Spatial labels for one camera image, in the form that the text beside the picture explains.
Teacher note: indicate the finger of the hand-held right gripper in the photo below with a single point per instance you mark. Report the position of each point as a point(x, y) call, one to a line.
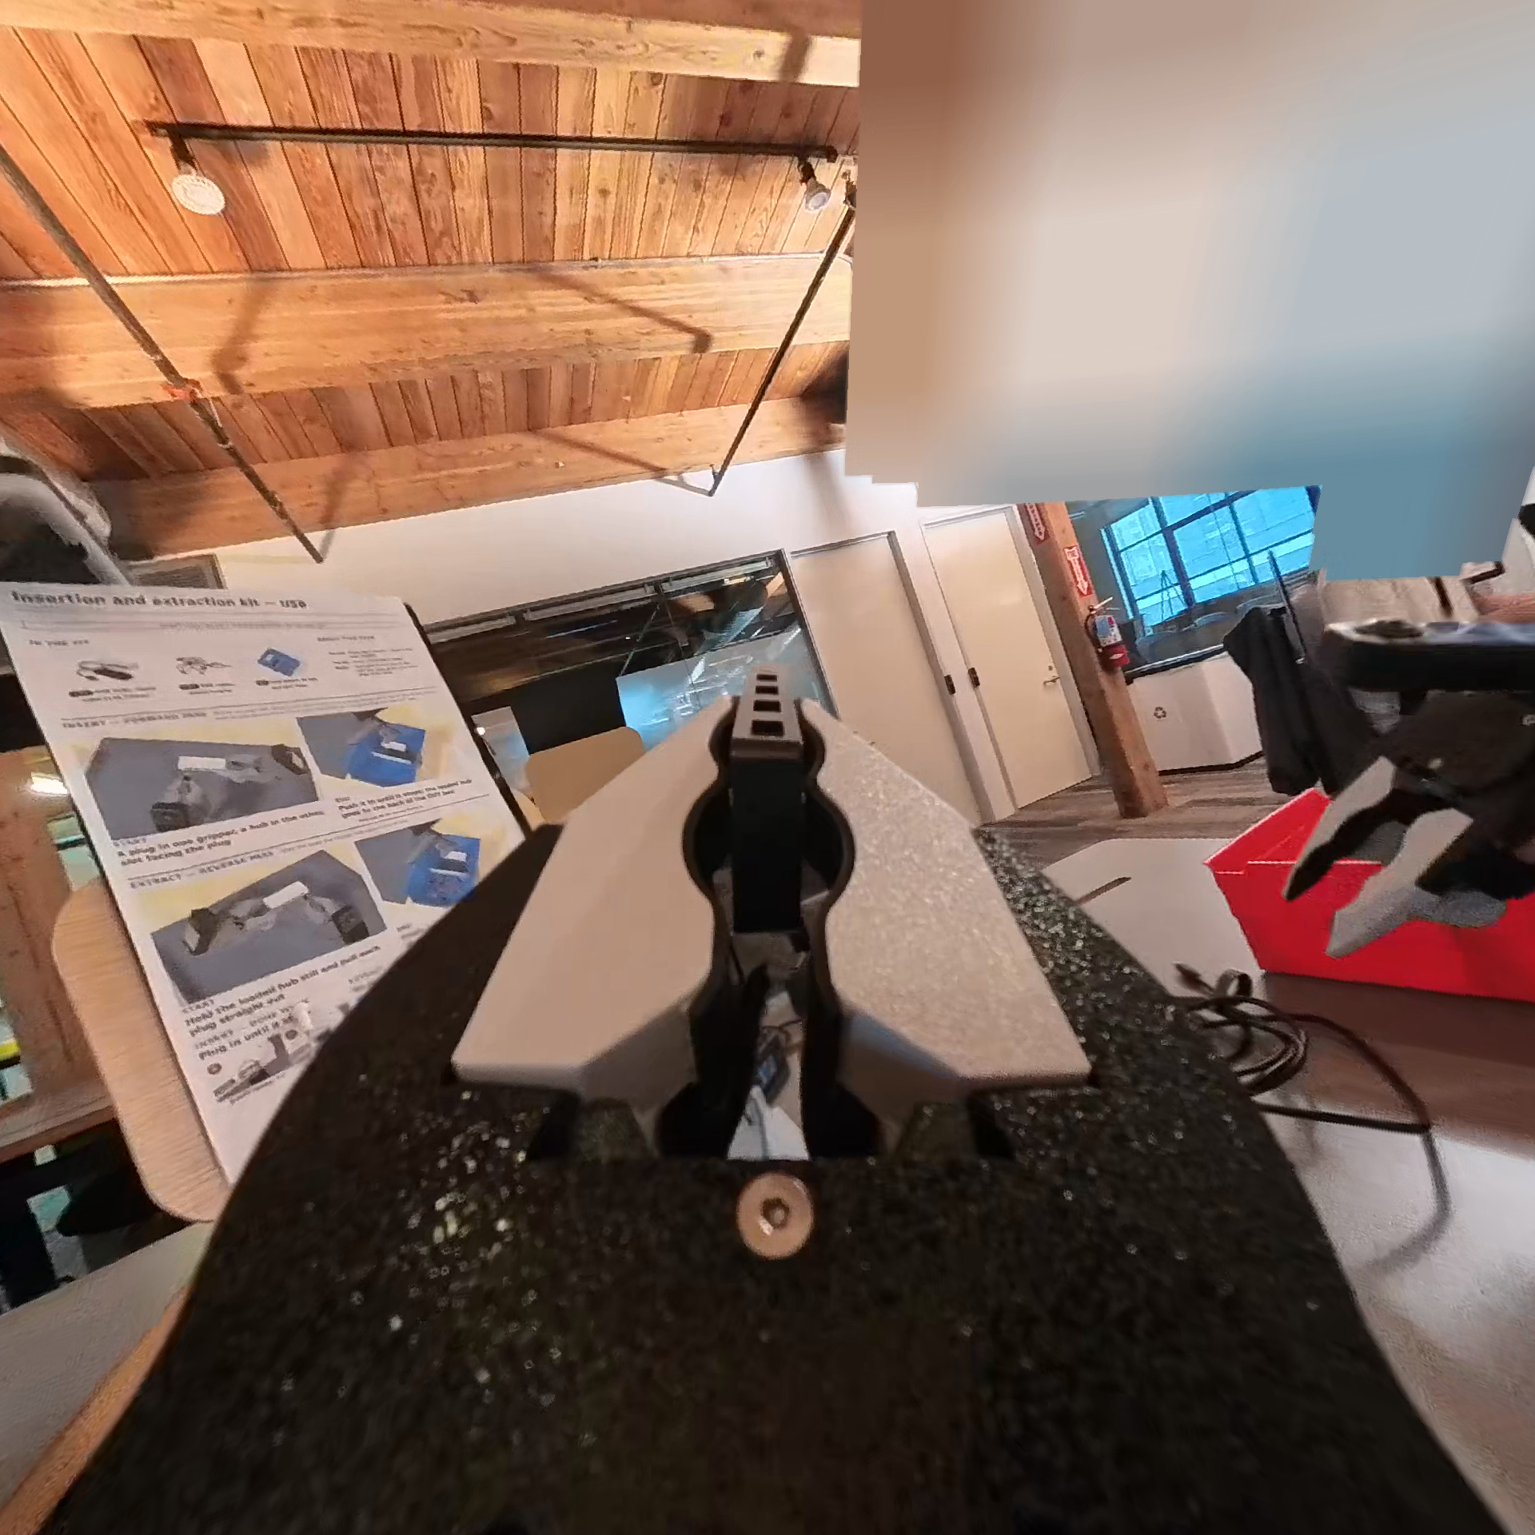
point(1403, 882)
point(1351, 828)

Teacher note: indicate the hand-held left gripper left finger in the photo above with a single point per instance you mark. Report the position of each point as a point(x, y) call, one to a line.
point(577, 948)

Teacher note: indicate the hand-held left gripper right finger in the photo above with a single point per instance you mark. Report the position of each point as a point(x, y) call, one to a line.
point(948, 960)

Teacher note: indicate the red plastic bin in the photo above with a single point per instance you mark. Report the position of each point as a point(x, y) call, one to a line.
point(1379, 924)

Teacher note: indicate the black usb hub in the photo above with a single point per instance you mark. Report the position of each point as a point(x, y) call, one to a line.
point(765, 817)

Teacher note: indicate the dark hanging jacket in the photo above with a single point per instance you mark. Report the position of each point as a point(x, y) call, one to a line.
point(1283, 708)

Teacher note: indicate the beige door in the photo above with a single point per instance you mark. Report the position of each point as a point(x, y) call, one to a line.
point(876, 673)
point(1008, 649)

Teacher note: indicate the paned window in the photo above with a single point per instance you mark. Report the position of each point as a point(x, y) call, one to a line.
point(1211, 564)

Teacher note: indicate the fire extinguisher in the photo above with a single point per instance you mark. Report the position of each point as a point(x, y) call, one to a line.
point(1111, 631)

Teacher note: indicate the wooden framed sign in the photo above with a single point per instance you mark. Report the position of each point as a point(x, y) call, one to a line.
point(241, 841)

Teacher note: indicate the black metal rod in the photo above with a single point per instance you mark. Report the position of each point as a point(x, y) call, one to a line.
point(156, 348)
point(780, 348)

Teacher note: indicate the ceiling spotlight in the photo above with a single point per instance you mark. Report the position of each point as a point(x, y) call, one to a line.
point(199, 193)
point(816, 193)

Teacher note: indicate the black light track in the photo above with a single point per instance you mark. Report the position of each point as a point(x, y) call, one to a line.
point(481, 142)

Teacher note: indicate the wooden post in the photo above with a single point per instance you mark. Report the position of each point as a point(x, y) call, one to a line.
point(31, 900)
point(1098, 721)

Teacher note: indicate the wall vent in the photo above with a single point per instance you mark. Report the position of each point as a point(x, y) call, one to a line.
point(169, 574)

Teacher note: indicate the silver ventilation duct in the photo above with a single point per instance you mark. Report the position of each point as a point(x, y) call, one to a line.
point(49, 516)

